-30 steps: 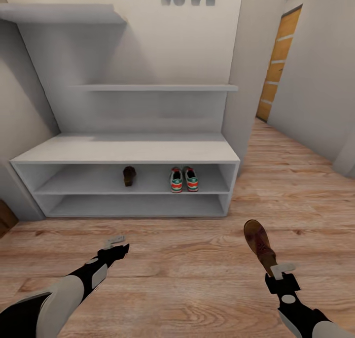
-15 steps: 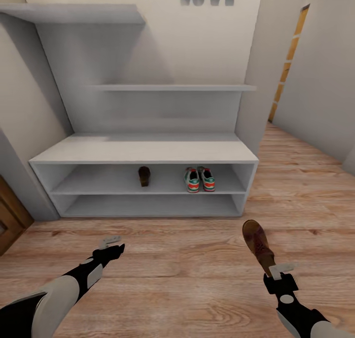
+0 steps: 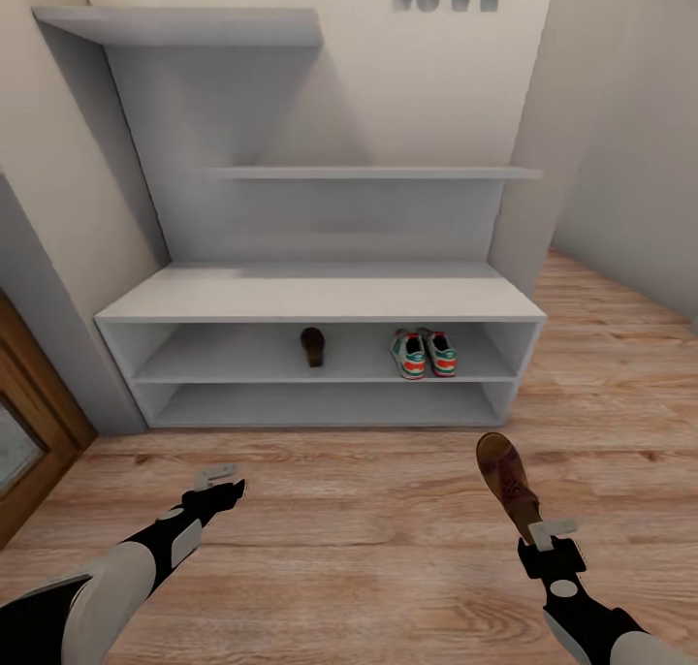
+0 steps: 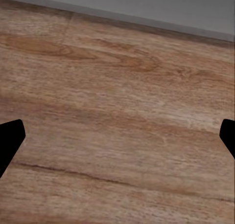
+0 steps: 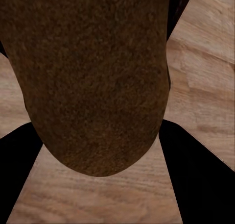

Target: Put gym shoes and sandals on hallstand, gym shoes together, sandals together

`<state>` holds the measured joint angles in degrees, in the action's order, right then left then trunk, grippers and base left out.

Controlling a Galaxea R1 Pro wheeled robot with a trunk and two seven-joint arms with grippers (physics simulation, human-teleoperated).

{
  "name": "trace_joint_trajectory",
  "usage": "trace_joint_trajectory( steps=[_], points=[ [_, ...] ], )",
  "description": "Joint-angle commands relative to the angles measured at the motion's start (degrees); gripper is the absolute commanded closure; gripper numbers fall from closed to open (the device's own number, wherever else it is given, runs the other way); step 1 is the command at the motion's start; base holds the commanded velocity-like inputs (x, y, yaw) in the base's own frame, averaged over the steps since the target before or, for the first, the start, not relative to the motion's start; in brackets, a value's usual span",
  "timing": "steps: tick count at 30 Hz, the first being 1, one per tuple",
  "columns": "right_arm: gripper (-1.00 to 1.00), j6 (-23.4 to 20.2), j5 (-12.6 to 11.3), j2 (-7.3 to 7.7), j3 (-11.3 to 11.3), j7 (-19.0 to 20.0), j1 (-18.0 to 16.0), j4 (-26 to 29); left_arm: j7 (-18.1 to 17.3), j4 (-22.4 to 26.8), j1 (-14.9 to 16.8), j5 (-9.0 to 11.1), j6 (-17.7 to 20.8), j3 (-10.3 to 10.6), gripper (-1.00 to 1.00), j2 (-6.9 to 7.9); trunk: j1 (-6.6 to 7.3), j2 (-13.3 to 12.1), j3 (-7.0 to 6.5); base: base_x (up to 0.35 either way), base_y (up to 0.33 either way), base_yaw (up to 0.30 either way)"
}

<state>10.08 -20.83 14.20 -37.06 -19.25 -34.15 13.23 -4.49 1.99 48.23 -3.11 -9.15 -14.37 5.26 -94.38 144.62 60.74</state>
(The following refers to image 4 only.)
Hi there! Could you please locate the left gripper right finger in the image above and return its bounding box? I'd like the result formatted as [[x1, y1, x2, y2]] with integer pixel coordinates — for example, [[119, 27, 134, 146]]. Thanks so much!
[[219, 119, 235, 158]]

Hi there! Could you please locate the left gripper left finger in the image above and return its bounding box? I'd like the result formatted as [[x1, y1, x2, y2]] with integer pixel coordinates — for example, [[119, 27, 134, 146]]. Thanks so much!
[[0, 119, 25, 178]]

